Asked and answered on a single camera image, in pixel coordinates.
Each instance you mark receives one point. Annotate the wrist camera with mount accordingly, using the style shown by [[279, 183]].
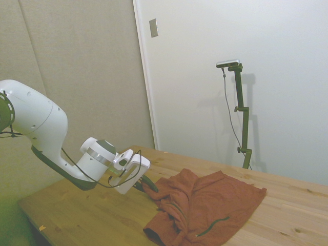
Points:
[[133, 164]]

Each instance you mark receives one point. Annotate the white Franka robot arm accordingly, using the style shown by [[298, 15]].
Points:
[[38, 115]]

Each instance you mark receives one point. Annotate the grey stereo camera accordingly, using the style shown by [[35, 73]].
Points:
[[228, 63]]

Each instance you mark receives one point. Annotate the dark articulated camera stand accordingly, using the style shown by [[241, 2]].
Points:
[[242, 102]]

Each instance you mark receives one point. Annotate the rust red shorts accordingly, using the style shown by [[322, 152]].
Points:
[[217, 200]]

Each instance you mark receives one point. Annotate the white door frame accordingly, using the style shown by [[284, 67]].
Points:
[[146, 77]]

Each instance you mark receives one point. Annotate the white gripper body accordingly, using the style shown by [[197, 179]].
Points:
[[133, 179]]

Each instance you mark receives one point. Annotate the metal wall switch plate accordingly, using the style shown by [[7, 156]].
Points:
[[154, 28]]

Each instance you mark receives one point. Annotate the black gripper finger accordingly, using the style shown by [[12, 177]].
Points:
[[139, 186], [151, 184]]

